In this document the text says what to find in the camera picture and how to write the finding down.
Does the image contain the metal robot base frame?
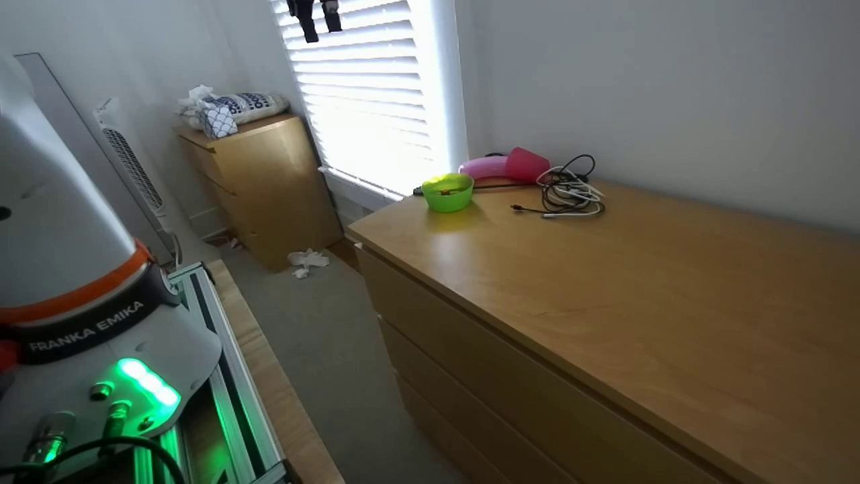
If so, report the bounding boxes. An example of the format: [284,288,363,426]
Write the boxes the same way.
[120,262,300,484]

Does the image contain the folded clothes pile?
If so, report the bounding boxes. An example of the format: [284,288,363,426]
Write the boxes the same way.
[180,86,289,140]

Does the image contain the white charging cable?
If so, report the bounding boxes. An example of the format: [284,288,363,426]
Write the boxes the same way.
[543,175,606,215]

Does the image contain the white window blinds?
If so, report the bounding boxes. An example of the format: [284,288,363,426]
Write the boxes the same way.
[270,0,461,195]

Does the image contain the large wooden dresser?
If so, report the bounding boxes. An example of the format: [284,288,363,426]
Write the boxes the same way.
[351,184,860,484]

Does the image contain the small wooden cabinet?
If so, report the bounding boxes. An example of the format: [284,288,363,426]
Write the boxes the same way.
[177,114,340,270]

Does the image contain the pink plastic toy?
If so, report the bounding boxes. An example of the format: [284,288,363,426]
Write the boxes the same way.
[458,147,551,184]

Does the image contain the green plastic bowl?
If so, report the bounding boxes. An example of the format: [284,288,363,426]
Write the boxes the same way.
[415,172,472,212]

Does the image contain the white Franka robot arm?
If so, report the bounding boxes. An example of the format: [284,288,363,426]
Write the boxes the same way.
[0,54,220,469]

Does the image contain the black charging cable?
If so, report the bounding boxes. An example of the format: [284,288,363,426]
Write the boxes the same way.
[509,151,606,223]

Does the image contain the crumpled white paper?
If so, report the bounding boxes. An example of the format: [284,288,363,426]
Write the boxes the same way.
[286,250,327,278]

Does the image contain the white tower fan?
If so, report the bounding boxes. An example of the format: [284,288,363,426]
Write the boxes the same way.
[93,95,183,269]

